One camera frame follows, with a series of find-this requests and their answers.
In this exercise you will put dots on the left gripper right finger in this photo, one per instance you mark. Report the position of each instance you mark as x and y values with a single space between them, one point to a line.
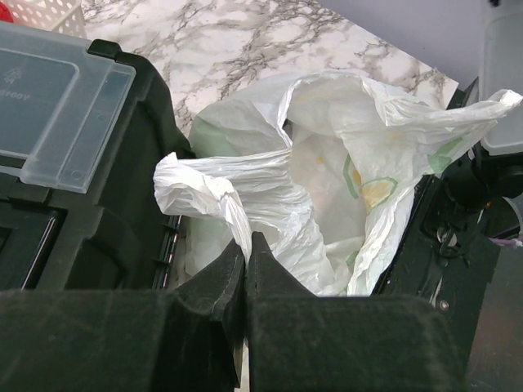
298 341

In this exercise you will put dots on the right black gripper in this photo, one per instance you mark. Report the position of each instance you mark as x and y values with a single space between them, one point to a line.
455 233

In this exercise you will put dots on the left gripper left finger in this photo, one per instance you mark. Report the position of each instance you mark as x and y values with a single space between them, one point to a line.
186 339

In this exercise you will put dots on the white lemon print plastic bag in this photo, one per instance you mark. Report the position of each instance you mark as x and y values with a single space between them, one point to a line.
325 166

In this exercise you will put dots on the red fake apple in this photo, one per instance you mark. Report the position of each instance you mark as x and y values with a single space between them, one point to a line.
5 14

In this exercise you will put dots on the black plastic toolbox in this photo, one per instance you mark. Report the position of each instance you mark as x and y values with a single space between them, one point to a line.
83 126

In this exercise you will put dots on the white perforated plastic basket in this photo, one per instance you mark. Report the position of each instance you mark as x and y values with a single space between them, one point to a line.
59 16

